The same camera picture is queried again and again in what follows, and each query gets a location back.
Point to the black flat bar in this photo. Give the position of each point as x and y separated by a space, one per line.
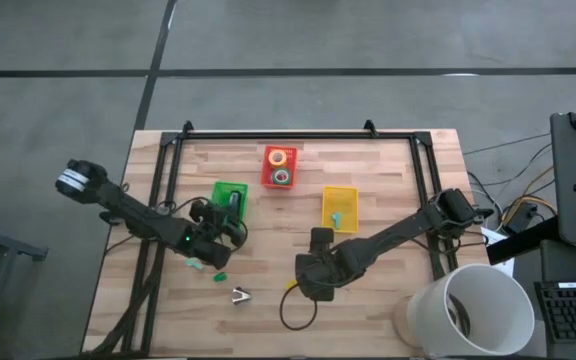
518 246

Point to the white cylindrical bucket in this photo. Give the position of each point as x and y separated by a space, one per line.
433 305

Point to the teal staple remover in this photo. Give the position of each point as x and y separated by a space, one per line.
336 220
194 264

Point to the white paper sheet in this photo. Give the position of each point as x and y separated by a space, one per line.
493 235

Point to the yellow mini stapler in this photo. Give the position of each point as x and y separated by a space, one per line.
291 285

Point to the orange plastic basket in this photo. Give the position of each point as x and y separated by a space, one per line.
266 175

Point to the yellow tape roll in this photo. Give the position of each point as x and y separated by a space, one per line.
270 157

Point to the yellow plastic basket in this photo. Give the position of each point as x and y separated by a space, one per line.
348 200

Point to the grey staple remover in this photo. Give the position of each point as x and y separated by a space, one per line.
241 296

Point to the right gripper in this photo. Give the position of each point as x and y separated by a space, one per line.
318 275

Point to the black keyboard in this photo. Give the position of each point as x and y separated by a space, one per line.
573 312

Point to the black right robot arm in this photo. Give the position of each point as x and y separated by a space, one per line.
398 227

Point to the black aluminium table frame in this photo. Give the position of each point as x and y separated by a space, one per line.
293 135

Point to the black power adapter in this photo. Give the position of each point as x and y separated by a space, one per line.
520 217

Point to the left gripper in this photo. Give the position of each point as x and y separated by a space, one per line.
215 220

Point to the green mini stapler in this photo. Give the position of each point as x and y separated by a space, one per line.
220 276

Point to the black frame clamp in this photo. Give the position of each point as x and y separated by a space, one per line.
187 127
369 127

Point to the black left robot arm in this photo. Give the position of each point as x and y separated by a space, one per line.
133 212

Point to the green plastic basket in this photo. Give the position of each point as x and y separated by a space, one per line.
220 192

